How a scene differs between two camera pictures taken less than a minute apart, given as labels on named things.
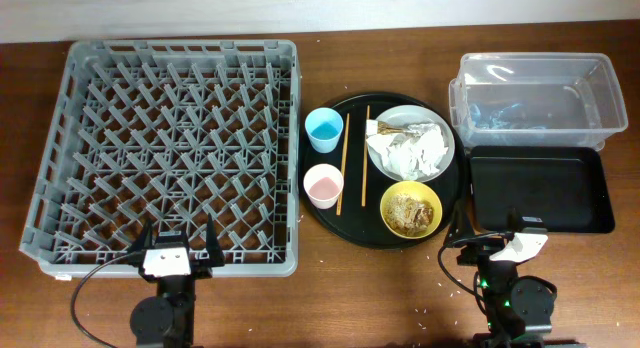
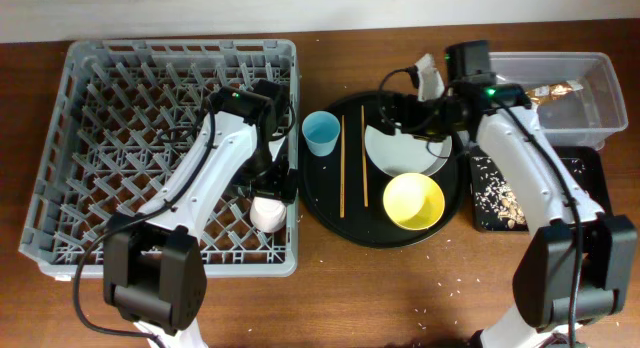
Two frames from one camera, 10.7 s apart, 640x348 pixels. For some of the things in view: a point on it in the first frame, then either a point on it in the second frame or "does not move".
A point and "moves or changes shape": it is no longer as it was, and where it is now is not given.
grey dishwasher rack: (171, 131) does not move
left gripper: (204, 269) -> (278, 185)
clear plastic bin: (536, 100) does not move
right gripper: (480, 250) -> (415, 124)
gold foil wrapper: (374, 127) -> (554, 90)
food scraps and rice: (407, 215) -> (495, 201)
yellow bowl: (411, 210) moves or changes shape
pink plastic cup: (323, 183) -> (267, 214)
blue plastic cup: (324, 127) does not move
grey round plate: (411, 143) does not move
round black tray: (383, 170) does not move
